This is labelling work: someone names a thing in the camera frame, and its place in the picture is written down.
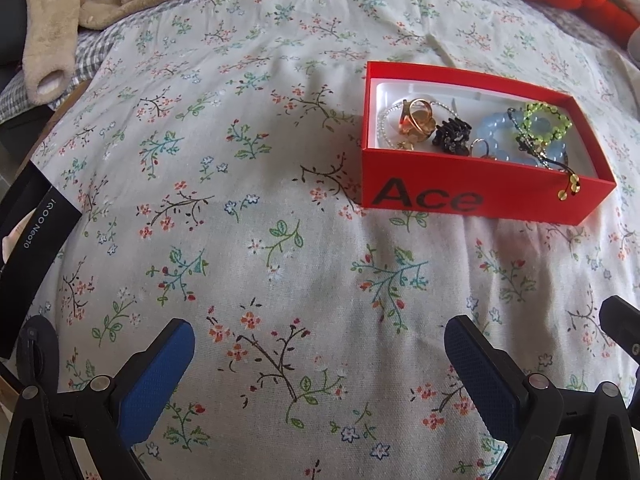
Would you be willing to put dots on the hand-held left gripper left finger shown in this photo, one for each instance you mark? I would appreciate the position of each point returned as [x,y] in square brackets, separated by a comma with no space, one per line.
[155,375]

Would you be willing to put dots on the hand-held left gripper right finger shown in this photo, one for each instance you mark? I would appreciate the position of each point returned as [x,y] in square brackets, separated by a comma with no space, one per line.
[482,375]

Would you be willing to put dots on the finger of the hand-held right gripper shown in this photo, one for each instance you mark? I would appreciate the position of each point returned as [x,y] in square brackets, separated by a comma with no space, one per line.
[622,322]

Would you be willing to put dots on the red cardboard box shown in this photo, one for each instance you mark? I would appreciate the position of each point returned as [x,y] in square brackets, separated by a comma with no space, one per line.
[525,195]

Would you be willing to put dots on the gold earring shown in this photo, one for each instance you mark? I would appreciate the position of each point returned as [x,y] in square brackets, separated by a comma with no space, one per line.
[481,149]
[406,145]

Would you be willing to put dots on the black hair claw clip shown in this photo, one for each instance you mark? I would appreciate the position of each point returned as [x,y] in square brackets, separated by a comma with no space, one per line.
[450,135]

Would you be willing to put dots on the gold hair claw clip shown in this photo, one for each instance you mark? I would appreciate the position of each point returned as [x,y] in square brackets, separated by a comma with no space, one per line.
[420,120]

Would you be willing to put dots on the black phone box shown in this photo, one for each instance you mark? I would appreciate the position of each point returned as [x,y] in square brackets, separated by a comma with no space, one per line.
[30,240]

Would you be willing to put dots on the floral bed sheet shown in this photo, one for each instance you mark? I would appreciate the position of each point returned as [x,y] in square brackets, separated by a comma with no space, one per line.
[250,210]

